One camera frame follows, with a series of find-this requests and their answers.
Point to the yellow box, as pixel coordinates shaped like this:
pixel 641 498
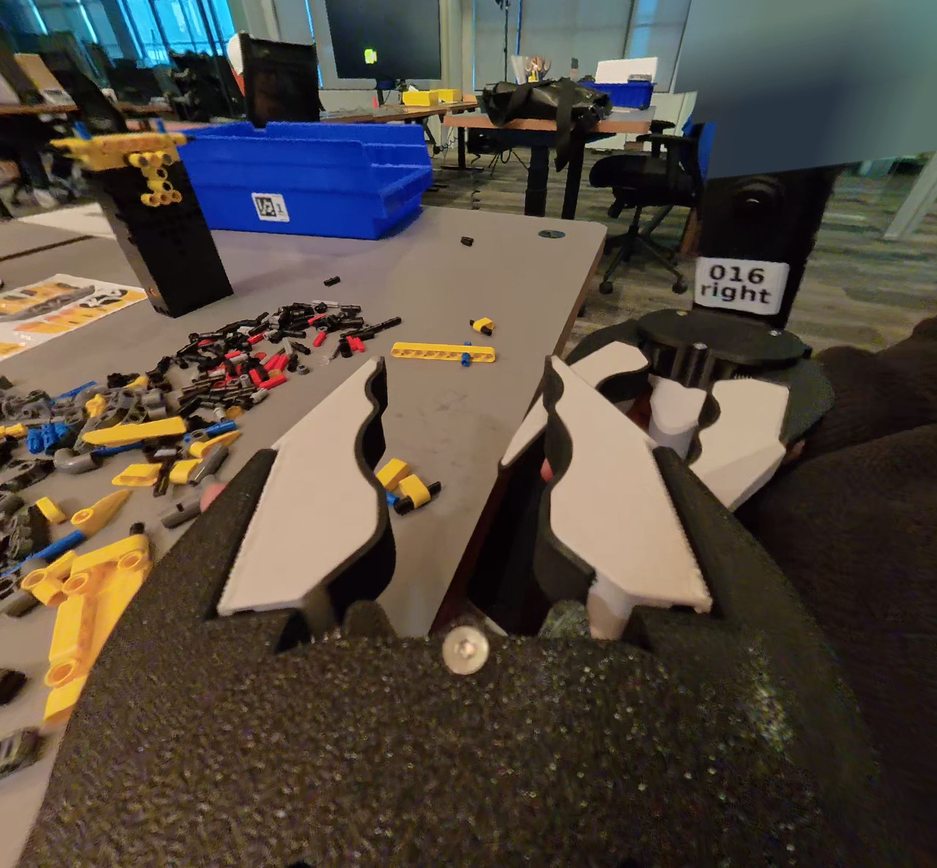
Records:
pixel 430 97

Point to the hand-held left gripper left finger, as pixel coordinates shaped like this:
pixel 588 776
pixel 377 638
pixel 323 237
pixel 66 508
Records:
pixel 307 502

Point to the person's dark clothing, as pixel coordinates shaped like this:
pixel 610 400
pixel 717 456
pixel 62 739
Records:
pixel 864 590

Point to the computer monitor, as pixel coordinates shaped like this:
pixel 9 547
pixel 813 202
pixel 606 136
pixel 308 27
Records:
pixel 380 26

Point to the black office chair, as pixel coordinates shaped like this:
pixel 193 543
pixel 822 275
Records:
pixel 644 176

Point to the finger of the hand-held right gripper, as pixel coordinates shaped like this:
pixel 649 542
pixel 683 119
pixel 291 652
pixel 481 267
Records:
pixel 747 436
pixel 615 363

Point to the black bag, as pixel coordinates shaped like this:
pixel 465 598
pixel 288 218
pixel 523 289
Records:
pixel 542 103

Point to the small yellow connector black pin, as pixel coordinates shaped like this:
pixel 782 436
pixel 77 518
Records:
pixel 416 491
pixel 483 326

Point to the pile of black red pins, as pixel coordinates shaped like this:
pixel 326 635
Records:
pixel 256 363

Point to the black display board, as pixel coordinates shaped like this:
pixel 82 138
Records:
pixel 282 84

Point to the wooden background desk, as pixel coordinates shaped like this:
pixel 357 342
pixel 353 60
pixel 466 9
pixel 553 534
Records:
pixel 629 119

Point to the white box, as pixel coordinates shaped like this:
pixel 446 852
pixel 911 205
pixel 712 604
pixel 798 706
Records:
pixel 626 70

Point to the small blue bin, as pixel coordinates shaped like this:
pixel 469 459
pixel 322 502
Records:
pixel 622 95

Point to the blue storage bin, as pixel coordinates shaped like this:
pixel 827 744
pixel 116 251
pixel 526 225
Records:
pixel 329 179

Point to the printed leaflet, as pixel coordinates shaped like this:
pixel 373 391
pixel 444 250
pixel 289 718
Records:
pixel 66 300

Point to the pile of yellow grey bricks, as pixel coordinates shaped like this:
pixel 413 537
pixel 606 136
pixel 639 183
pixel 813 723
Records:
pixel 110 436

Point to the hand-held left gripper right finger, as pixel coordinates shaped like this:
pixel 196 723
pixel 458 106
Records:
pixel 629 516

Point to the person's right forearm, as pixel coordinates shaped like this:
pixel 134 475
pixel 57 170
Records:
pixel 878 385

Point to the pen cup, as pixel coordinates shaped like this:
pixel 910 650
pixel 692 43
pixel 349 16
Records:
pixel 532 70

